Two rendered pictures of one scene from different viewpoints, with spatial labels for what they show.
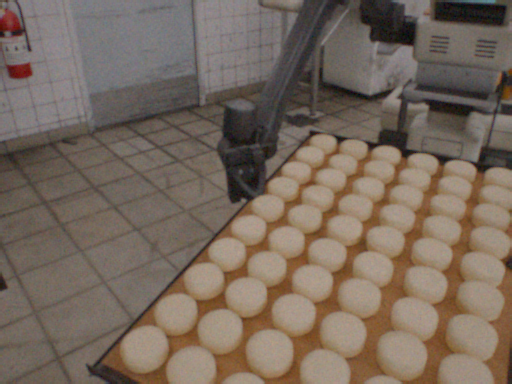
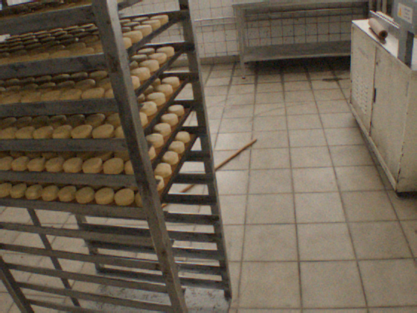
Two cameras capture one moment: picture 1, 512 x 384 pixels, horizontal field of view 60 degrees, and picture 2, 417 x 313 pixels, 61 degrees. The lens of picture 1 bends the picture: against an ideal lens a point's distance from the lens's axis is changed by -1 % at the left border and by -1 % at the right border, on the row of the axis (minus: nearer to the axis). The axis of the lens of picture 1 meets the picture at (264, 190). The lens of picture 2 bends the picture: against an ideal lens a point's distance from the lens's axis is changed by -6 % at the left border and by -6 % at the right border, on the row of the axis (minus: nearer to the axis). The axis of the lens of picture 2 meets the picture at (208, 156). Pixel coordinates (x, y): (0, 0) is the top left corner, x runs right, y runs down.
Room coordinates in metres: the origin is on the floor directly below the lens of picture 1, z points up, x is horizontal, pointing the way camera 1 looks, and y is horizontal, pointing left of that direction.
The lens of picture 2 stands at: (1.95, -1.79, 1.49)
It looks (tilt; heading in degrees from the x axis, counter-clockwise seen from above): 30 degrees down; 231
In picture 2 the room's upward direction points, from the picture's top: 8 degrees counter-clockwise
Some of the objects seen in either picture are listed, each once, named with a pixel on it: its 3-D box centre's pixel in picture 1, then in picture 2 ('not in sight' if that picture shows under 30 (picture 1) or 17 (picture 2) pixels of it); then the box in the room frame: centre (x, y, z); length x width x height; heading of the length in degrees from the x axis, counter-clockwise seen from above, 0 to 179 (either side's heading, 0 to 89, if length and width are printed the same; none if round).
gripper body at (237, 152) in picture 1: (241, 167); not in sight; (0.74, 0.04, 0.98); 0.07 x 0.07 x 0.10; 17
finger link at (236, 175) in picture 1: (251, 191); not in sight; (0.67, 0.02, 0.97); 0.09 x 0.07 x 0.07; 17
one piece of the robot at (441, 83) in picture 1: (449, 104); not in sight; (1.28, -0.55, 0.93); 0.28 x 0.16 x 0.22; 62
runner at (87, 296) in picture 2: not in sight; (91, 293); (1.78, -2.67, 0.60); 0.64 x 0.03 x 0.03; 124
